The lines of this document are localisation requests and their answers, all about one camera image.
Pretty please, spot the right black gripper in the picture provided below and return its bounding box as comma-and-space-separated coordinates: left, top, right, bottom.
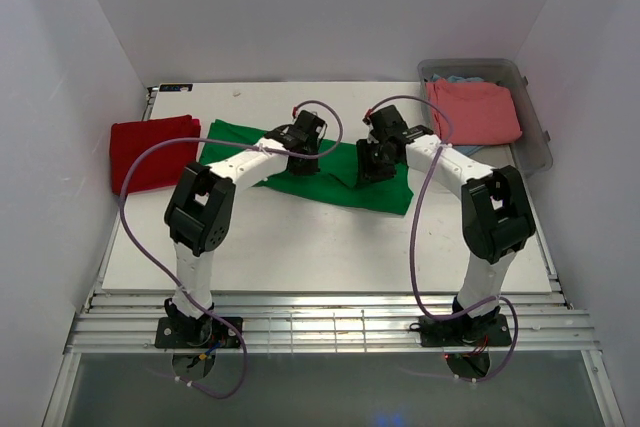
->
356, 137, 397, 184

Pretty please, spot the green t-shirt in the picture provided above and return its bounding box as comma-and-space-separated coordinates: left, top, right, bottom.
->
199, 120, 413, 216

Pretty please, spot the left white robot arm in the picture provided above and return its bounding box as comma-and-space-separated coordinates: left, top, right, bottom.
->
164, 110, 326, 347

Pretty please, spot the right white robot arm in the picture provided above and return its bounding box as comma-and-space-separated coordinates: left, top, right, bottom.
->
356, 105, 536, 349

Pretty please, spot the light blue folded t-shirt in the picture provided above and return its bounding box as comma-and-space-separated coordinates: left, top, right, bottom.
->
429, 74, 484, 156

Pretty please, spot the pink folded t-shirt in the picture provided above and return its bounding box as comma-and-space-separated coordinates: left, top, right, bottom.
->
425, 79, 522, 146

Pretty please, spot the folded red t-shirt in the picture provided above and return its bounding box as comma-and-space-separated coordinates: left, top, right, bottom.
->
109, 114, 202, 196

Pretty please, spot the blue label sticker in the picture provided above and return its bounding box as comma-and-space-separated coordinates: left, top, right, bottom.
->
158, 84, 193, 92

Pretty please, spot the clear plastic bin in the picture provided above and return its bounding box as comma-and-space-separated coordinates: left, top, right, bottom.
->
417, 58, 553, 178

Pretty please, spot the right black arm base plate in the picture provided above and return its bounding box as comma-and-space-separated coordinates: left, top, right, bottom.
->
409, 307, 512, 347

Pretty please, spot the aluminium rail frame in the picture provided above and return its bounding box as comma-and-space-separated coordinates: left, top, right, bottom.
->
65, 291, 600, 354

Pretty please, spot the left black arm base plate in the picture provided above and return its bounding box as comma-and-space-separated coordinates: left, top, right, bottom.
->
154, 317, 240, 350

